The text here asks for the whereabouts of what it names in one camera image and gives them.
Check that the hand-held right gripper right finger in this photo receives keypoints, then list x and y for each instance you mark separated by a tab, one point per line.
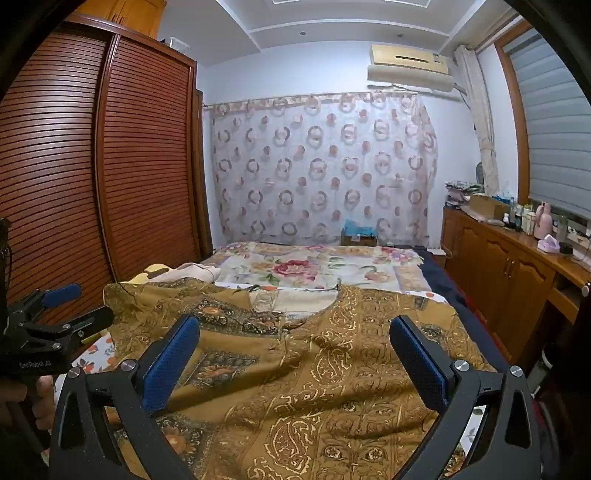
418	364

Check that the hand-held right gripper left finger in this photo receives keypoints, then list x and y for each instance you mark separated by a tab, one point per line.
168	364

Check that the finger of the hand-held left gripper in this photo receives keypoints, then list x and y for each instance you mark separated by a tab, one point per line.
87	321
60	295

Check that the brown gold patterned garment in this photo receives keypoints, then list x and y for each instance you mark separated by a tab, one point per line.
323	369

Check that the stack of folded clothes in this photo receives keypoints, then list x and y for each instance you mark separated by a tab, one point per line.
461	191

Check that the person's left hand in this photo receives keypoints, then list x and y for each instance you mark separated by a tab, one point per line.
44	397

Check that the navy blue blanket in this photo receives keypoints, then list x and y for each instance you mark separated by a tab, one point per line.
461	304

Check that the yellow pillow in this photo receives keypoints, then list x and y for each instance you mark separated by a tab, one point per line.
152	272

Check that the beige folded cloth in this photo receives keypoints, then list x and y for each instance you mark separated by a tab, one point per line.
196	271

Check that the white power strip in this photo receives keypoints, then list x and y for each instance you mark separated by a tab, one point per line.
437	252

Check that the wooden sideboard cabinet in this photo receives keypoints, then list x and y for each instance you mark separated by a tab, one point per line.
489	272

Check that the cardboard box with blue cloth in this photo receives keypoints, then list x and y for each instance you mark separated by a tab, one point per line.
359	233

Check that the wooden louvered wardrobe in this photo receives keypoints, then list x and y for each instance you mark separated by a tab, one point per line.
138	161

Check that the floral bed quilt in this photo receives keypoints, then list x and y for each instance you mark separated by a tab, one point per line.
295	267

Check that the open cardboard box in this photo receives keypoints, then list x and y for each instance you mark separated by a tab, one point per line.
487	207

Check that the group of toiletry bottles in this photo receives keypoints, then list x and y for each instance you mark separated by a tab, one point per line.
519	219

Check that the pink tissue holder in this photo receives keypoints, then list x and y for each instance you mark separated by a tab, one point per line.
550	243

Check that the pink bottle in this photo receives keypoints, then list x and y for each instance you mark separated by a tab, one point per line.
543	221

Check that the green bottle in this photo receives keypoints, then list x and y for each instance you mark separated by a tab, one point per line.
562	228

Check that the small desk fan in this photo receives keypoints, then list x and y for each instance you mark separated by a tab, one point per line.
480	174

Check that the sheer circle print curtain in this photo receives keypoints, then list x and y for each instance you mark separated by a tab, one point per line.
318	170

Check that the beige window curtain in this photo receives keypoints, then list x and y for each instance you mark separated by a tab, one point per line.
480	124

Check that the grey striped window blind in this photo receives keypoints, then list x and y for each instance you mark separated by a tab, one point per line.
554	124

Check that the clear plastic storage box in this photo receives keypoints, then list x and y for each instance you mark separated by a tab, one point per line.
179	45

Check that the wooden overhead cabinet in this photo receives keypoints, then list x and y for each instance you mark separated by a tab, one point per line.
124	14

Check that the beige wall air conditioner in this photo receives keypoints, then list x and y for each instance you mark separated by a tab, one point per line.
406	64

